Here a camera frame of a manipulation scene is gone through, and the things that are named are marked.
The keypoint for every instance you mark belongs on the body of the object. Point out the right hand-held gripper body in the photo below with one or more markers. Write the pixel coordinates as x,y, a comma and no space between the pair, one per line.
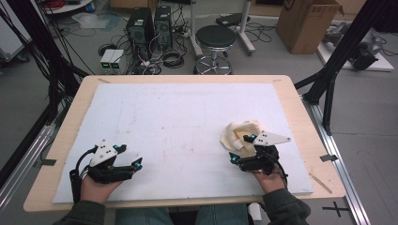
266,156

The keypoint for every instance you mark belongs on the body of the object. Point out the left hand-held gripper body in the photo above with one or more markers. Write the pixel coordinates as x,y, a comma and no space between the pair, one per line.
101,154

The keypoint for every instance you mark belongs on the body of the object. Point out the cream cloth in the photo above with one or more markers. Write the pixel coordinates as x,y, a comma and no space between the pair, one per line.
233,132

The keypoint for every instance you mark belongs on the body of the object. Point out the person's right hand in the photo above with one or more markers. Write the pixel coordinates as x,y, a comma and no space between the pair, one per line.
270,182

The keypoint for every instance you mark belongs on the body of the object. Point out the person's left hand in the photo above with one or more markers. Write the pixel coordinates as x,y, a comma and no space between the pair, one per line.
95,190

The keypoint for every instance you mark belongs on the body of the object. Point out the person's left leg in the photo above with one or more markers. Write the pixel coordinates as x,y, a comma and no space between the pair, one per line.
144,217

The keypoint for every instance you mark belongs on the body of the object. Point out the person's leg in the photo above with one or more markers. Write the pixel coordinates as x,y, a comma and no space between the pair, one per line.
222,215
144,217

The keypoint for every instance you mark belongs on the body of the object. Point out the black tape strip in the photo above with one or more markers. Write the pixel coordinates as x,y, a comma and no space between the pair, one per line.
48,162
328,157

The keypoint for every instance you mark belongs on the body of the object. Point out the person's right leg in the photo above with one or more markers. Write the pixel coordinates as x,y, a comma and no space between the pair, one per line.
222,215

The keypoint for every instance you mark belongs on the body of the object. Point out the thin wooden stick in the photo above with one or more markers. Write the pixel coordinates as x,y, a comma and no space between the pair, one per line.
320,183

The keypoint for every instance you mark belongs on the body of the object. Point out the white foam mat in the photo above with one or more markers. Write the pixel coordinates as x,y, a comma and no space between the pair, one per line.
187,103

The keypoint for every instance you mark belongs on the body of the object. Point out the wooden table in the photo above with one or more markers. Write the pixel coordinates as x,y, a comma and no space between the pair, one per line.
187,78

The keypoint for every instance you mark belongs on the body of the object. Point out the white power supply box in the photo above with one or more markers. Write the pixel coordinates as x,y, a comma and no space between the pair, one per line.
117,61
106,59

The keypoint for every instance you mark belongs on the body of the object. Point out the black tape cross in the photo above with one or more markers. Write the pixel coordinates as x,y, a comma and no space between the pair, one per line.
336,208

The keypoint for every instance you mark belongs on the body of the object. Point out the white stand leg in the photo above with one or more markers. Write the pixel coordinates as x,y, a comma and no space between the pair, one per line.
194,28
245,31

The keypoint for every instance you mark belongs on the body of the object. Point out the black round stool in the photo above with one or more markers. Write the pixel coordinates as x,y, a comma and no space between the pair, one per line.
216,36

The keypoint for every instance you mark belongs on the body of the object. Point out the black flat case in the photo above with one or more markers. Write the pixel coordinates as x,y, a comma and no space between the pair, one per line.
231,19

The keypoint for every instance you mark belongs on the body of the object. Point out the black computer tower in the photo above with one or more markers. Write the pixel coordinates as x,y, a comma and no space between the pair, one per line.
139,28

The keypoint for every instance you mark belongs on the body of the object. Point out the cardboard box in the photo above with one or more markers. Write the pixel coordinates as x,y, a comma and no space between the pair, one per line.
305,25

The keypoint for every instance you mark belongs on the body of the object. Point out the grey-fronted computer tower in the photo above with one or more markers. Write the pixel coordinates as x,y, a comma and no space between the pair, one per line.
163,26

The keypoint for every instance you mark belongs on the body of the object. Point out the clear plastic sheet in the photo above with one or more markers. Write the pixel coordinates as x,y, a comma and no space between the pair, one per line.
90,20

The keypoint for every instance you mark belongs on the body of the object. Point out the grey and black device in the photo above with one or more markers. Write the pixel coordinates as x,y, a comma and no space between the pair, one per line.
364,54

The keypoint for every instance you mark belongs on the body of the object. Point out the white board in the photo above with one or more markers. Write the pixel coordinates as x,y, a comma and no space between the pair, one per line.
383,64

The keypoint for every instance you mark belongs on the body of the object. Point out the white round table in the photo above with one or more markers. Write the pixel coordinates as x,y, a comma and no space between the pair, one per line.
70,7

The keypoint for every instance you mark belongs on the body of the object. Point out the aluminium rail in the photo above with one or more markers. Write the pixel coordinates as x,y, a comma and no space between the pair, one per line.
25,165
338,162

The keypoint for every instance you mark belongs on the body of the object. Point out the black metal frame strut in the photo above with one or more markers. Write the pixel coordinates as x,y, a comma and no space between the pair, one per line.
341,53

